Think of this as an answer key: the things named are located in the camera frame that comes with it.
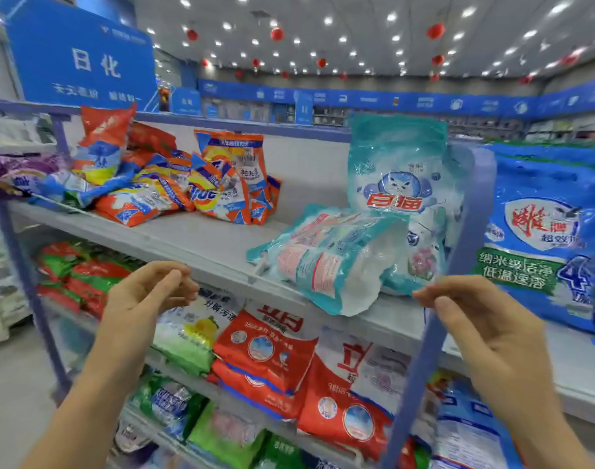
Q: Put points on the blue white detergent bag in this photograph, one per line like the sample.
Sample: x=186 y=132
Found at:
x=78 y=190

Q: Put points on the small blue hanging sign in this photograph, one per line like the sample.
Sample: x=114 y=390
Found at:
x=304 y=107

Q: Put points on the person's left hand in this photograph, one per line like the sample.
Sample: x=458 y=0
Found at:
x=141 y=317

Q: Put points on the blue aisle sign board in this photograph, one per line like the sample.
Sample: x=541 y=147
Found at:
x=82 y=58

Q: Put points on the large red paper lantern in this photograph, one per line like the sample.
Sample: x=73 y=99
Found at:
x=436 y=31
x=277 y=34

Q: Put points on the rows of round ceiling lights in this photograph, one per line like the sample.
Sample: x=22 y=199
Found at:
x=391 y=16

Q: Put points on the grey metal shelf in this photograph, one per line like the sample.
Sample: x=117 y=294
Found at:
x=209 y=239

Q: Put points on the person's right hand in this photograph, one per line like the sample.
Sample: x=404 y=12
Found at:
x=507 y=356

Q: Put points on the large blue hanging sign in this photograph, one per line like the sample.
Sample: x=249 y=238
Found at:
x=186 y=100

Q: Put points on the rows of small red lanterns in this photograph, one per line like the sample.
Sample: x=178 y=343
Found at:
x=192 y=35

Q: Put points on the blue wall sign band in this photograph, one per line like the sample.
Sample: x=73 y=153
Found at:
x=395 y=99

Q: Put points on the purple lavender detergent bags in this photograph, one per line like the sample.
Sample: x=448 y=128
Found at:
x=29 y=174

